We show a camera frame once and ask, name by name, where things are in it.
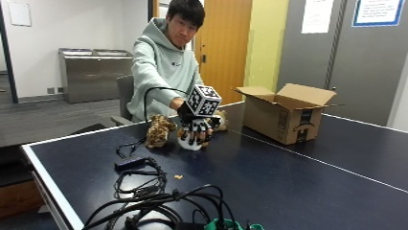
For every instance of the wall power outlet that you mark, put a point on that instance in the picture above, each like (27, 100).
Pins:
(55, 90)

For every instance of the spotted leopard soft toy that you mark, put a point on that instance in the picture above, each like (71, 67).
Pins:
(160, 132)

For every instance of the stainless steel waste bin unit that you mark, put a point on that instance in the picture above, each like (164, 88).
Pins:
(94, 76)

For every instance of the blue framed notice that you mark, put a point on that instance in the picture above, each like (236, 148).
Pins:
(378, 11)

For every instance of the person in pale green hoodie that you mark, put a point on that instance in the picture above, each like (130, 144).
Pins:
(160, 64)

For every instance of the white cube with black markers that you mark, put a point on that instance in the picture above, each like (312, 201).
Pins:
(204, 100)

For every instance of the brown wooden cabinet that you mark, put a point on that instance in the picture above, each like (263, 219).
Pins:
(19, 198)

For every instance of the white board on wall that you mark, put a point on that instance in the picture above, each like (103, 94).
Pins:
(19, 12)

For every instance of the white and orange tiger toy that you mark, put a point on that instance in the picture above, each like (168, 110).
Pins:
(192, 146)

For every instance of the grey chair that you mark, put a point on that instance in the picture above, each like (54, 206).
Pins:
(124, 96)

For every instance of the small orange crumb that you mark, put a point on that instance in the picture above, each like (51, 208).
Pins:
(179, 176)

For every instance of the open brown cardboard box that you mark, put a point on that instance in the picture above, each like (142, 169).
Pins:
(281, 118)

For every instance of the green plastic clamp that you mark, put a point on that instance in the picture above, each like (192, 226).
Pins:
(225, 225)

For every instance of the white paper sheet on wall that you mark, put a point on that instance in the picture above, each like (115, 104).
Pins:
(318, 16)

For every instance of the orange wooden door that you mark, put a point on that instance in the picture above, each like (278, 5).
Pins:
(225, 48)

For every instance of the small black box device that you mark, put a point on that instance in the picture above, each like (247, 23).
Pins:
(130, 163)

